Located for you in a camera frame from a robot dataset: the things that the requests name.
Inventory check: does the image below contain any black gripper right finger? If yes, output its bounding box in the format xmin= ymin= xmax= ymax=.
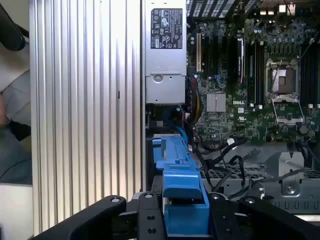
xmin=208 ymin=193 xmax=320 ymax=240

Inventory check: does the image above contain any green Dell motherboard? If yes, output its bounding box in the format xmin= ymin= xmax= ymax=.
xmin=187 ymin=17 xmax=320 ymax=146

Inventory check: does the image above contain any white expansion slot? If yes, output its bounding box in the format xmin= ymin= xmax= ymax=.
xmin=195 ymin=32 xmax=202 ymax=74

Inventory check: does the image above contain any hard disk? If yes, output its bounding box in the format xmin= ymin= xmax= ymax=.
xmin=151 ymin=133 xmax=211 ymax=237

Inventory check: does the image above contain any black RAM slot bank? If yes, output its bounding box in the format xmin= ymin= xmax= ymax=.
xmin=245 ymin=39 xmax=266 ymax=108
xmin=300 ymin=46 xmax=320 ymax=107

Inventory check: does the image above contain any metal socket cover frame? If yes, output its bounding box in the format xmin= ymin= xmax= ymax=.
xmin=271 ymin=95 xmax=305 ymax=125

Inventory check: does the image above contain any CPU socket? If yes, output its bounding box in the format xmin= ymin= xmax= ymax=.
xmin=266 ymin=58 xmax=301 ymax=96

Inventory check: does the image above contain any black sleeved disk wire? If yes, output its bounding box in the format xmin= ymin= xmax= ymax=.
xmin=194 ymin=137 xmax=247 ymax=188

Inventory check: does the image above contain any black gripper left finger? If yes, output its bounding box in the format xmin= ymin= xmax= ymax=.
xmin=32 ymin=191 xmax=167 ymax=240

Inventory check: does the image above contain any perforated metal drive cage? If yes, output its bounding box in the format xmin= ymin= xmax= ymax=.
xmin=199 ymin=149 xmax=320 ymax=216

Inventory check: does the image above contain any short black connector wire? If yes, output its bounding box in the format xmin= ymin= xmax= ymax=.
xmin=246 ymin=147 xmax=261 ymax=160

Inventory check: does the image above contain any silver power supply box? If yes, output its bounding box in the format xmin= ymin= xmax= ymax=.
xmin=144 ymin=0 xmax=187 ymax=105

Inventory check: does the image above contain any black padded armrest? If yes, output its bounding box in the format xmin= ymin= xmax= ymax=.
xmin=0 ymin=3 xmax=30 ymax=52

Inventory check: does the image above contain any blue flat disk wire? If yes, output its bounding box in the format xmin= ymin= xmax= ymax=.
xmin=163 ymin=105 xmax=187 ymax=141

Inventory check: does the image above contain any grey flat wire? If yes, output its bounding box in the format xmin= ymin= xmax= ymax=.
xmin=259 ymin=167 xmax=311 ymax=186

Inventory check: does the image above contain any thin black looped wire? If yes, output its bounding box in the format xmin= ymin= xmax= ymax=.
xmin=228 ymin=154 xmax=252 ymax=196

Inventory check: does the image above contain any yellow and black cable bundle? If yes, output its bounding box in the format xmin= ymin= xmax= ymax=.
xmin=189 ymin=73 xmax=204 ymax=124

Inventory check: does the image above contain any thin metal locking lever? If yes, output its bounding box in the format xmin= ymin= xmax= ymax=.
xmin=271 ymin=60 xmax=283 ymax=90

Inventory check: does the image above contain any silver finned chipset heatsink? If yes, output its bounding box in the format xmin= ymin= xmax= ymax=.
xmin=206 ymin=92 xmax=227 ymax=113

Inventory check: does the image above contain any person in grey clothes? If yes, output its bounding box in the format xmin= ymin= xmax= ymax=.
xmin=0 ymin=67 xmax=33 ymax=186

